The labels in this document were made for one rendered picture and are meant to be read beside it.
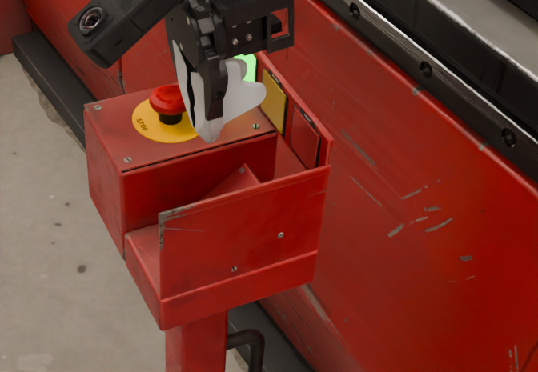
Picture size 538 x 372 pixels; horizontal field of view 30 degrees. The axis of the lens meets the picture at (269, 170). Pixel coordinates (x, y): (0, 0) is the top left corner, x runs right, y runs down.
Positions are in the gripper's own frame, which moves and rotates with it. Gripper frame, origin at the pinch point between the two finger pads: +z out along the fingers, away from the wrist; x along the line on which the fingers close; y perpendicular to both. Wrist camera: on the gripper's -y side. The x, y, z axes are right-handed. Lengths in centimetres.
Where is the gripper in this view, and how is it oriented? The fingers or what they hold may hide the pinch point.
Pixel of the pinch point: (199, 131)
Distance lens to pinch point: 84.6
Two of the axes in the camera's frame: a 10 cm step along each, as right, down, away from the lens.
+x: -4.5, -6.1, 6.6
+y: 8.9, -3.2, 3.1
